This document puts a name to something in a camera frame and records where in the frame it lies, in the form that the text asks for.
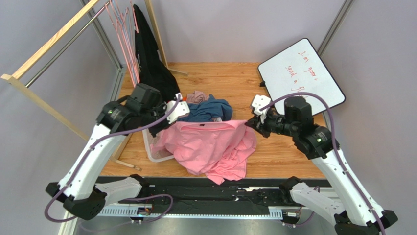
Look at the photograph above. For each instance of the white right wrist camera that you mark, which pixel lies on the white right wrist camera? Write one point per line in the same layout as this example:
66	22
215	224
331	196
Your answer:
257	105

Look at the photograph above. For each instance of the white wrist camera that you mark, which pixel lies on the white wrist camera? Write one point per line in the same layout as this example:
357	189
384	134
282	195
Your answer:
177	109
257	105

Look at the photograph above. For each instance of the white board with red writing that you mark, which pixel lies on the white board with red writing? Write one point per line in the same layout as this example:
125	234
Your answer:
299	69

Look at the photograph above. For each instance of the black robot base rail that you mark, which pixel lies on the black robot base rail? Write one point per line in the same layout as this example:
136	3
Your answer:
194	191

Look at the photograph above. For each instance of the pink t-shirt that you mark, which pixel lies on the pink t-shirt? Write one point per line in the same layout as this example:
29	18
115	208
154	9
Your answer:
219	150

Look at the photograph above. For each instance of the teal blue t-shirt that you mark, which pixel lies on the teal blue t-shirt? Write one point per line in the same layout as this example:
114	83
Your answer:
209	111

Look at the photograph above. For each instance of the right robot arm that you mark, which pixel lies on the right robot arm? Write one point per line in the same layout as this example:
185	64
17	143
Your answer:
356	212

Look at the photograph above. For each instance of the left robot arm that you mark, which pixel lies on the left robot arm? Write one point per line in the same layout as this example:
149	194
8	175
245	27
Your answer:
77	190

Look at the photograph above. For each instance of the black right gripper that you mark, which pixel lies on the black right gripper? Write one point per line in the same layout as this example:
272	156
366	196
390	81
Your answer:
259	122

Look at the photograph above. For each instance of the white plastic laundry basket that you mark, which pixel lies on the white plastic laundry basket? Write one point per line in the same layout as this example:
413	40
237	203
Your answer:
158	156

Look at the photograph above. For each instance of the white slotted cable duct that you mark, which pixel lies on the white slotted cable duct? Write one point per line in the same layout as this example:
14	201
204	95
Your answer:
239	211

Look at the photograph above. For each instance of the black hanging t-shirt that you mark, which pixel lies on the black hanging t-shirt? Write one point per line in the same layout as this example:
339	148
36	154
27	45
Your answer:
152	71

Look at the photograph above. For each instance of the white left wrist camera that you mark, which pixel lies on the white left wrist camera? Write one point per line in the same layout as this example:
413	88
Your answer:
177	109

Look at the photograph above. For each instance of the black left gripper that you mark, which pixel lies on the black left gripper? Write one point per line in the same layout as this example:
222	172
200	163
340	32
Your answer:
165	125

